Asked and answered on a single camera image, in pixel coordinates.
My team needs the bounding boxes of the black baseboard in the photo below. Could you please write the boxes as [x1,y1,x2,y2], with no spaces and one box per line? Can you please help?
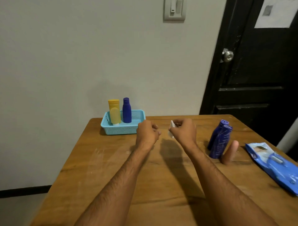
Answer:
[0,185,52,199]

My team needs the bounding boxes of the wooden table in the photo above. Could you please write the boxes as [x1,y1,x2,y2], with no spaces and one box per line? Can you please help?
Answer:
[30,114,298,226]

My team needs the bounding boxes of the peach pink bottle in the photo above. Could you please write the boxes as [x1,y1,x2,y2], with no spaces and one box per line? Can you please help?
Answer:
[221,140,239,165]

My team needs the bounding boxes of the person's left forearm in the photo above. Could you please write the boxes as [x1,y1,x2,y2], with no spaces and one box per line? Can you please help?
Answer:
[74,143,154,226]

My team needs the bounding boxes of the silver door knob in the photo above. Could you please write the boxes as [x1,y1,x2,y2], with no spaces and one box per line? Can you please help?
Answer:
[220,48,234,63]

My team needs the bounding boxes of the grey wall light switch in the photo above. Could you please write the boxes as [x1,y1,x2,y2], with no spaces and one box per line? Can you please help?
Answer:
[163,0,187,21]

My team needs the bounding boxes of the black open door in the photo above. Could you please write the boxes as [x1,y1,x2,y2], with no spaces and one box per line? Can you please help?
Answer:
[286,142,298,162]

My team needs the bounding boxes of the person's right hand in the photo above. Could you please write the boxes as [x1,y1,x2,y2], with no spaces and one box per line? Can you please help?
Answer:
[169,118,197,149]

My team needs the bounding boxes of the white paper sheet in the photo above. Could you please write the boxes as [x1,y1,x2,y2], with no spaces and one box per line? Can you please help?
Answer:
[254,0,298,29]

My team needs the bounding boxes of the pale yellow rounded bottle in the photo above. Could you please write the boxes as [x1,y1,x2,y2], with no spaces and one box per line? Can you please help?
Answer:
[110,107,122,126]

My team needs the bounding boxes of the small blue patterned bottle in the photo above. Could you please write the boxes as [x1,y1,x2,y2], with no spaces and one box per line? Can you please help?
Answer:
[122,97,132,124]

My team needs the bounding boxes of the blue plastic basket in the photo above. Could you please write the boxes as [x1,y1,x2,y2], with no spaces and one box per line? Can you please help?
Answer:
[100,110,146,136]

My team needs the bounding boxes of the person's right forearm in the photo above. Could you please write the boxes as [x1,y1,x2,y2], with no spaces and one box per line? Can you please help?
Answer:
[184,142,279,226]

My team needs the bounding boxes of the blue wet wipes pack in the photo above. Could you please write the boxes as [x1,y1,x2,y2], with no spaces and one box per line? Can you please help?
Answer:
[245,142,298,197]

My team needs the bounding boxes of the person's left hand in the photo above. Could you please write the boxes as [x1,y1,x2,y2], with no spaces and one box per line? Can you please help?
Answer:
[135,120,161,149]

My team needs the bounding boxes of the white wipe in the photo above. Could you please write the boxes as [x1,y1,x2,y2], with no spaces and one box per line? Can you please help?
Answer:
[168,120,176,139]

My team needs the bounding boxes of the yellow capped bottle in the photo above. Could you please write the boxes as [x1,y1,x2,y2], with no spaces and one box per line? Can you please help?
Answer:
[108,99,121,112]

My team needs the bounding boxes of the black panel door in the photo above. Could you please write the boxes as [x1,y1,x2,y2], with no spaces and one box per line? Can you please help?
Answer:
[199,0,298,146]

